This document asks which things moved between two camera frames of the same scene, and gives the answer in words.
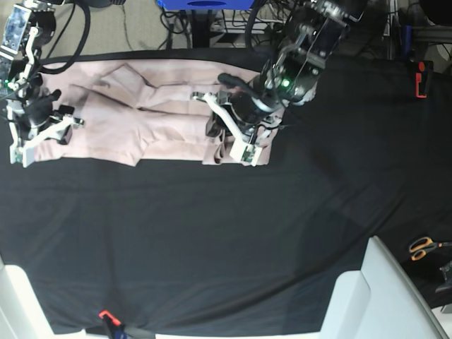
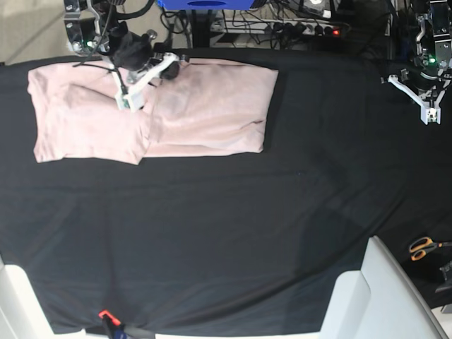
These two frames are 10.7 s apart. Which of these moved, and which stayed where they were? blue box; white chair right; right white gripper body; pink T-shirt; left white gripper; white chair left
Moved: right white gripper body; left white gripper
Stayed: pink T-shirt; blue box; white chair right; white chair left
